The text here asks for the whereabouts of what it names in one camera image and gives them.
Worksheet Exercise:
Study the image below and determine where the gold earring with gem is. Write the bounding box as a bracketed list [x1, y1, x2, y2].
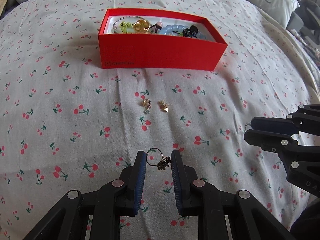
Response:
[142, 99, 152, 114]

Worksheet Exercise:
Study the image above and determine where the silver flower ring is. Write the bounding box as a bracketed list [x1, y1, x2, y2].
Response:
[145, 147, 172, 172]

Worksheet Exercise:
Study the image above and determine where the green bead black cord bracelet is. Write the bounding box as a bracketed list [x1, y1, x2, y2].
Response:
[117, 22, 137, 34]

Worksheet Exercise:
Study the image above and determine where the red cardboard box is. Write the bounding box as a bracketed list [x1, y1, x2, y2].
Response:
[98, 8, 227, 71]

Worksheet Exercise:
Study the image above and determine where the gold heart earring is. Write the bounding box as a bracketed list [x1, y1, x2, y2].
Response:
[158, 100, 171, 113]

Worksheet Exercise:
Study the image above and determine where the black hair claw clip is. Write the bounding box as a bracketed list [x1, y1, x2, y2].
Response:
[182, 25, 199, 38]

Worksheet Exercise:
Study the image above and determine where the light blue bead bracelet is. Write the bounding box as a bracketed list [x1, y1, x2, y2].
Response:
[158, 23, 208, 41]

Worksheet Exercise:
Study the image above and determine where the cherry print bed sheet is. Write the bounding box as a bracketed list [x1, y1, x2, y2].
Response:
[1, 0, 319, 239]

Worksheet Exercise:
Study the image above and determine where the gold ring brooch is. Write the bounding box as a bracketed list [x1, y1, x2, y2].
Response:
[132, 19, 151, 34]

